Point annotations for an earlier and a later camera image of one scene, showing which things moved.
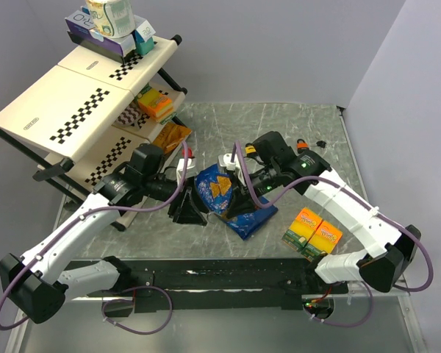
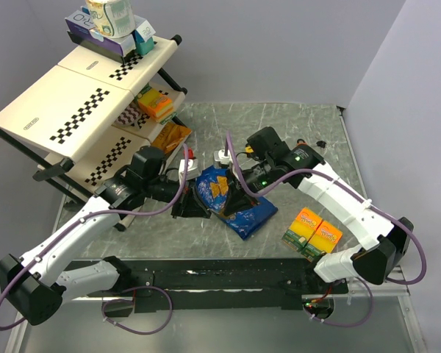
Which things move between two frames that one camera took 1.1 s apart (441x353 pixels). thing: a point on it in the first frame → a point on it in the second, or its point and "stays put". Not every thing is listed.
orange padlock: [302, 145] stays put
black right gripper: [242, 200] stays put
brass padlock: [214, 218] → [222, 213]
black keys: [321, 143] stays put
